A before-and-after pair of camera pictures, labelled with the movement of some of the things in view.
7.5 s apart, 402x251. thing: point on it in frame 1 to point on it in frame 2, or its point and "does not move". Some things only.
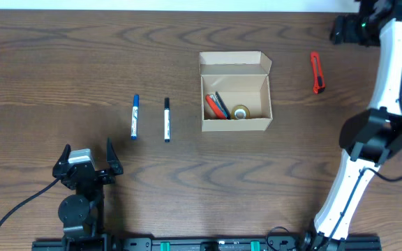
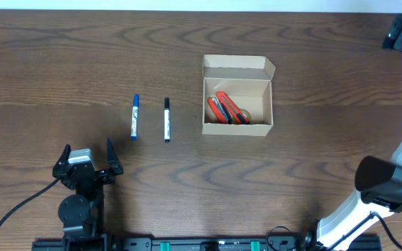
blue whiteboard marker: [135, 117] does not move
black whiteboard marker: [167, 120] does not move
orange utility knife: [318, 80] to [236, 116]
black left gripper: [114, 165] does not move
